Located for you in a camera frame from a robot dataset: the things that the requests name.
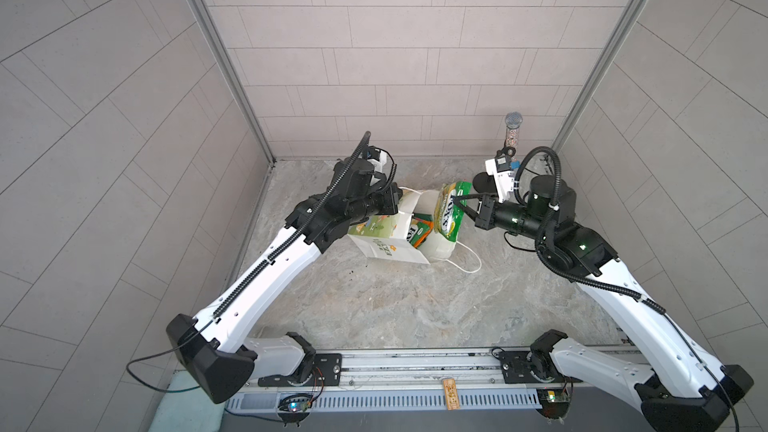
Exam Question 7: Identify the circuit board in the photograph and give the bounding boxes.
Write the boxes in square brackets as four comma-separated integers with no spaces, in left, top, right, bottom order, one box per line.
[536,388,571,420]
[277,393,314,414]

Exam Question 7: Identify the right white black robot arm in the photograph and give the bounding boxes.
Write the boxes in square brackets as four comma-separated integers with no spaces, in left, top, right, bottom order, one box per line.
[451,146,754,431]

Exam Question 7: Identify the orange Fox's candy bag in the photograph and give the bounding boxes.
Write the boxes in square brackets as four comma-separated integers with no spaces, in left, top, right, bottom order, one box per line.
[409,218,435,249]

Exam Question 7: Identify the white paper shopping bag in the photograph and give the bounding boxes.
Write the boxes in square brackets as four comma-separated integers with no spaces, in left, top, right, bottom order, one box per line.
[348,188,467,272]

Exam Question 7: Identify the small wooden tag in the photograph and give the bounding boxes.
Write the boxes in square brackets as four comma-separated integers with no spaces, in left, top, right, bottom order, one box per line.
[442,377,461,411]

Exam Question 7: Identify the left circuit board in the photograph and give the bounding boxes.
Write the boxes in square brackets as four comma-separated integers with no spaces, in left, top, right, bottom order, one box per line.
[277,393,314,414]

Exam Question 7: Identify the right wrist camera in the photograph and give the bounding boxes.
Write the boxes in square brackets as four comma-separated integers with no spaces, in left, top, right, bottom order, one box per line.
[485,154,520,203]

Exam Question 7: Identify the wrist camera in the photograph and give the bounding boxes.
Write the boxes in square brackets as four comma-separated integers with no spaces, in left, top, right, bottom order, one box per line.
[366,146,392,173]
[485,154,520,203]

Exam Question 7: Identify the glitter microphone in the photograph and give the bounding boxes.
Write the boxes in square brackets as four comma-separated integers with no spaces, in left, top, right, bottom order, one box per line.
[503,111,523,157]

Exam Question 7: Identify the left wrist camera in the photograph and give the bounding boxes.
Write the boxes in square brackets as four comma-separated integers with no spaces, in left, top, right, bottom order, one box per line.
[366,146,392,173]

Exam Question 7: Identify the teal cloth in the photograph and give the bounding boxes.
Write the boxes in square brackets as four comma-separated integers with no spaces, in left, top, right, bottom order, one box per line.
[149,388,224,432]

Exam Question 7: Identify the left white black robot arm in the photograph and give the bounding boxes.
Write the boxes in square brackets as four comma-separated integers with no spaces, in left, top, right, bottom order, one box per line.
[166,132,403,404]

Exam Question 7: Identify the aluminium mounting rail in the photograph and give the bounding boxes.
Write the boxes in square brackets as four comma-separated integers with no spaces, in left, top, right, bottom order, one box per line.
[221,347,650,422]

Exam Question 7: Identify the black microphone stand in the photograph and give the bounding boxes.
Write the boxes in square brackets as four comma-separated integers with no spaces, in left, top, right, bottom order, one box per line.
[472,147,505,198]

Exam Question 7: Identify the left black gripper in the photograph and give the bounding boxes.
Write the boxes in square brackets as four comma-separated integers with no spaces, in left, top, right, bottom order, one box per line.
[339,182,403,225]

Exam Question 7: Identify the right circuit board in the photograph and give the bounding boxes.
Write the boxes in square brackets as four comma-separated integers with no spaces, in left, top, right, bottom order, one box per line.
[536,388,571,420]

